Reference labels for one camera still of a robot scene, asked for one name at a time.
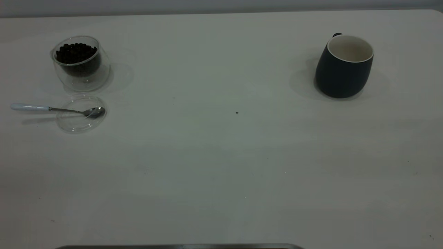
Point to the dark grey mug white inside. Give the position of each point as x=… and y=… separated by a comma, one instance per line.
x=339, y=76

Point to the clear double-wall glass cup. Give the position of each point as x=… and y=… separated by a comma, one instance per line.
x=86, y=81

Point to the clear round glass dish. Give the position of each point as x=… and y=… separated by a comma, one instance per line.
x=79, y=126

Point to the pile of dark coffee beans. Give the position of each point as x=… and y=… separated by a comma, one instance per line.
x=76, y=53

